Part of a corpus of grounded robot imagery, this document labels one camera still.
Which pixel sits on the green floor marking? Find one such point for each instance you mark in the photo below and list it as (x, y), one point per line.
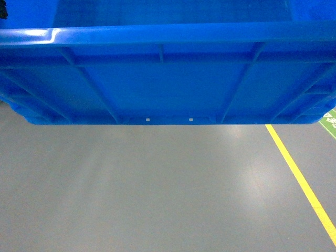
(328, 122)

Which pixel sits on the large blue plastic crate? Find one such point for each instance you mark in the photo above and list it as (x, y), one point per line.
(168, 62)

